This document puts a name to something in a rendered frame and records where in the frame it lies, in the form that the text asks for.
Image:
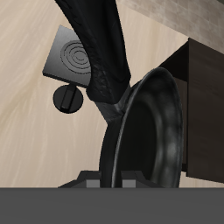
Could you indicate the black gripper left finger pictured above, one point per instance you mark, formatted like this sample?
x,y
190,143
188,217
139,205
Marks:
x,y
90,178

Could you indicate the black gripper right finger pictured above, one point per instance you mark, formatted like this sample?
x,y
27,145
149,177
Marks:
x,y
129,178

